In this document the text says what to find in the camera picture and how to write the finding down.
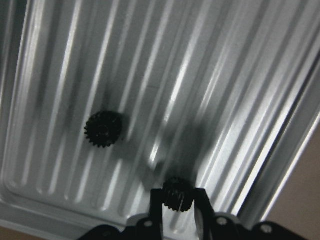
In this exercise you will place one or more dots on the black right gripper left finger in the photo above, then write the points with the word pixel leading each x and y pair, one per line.
pixel 156 213

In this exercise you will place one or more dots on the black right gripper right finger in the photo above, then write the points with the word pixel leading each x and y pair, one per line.
pixel 203 214

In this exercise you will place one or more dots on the silver ribbed metal tray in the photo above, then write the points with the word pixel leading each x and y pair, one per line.
pixel 223 92

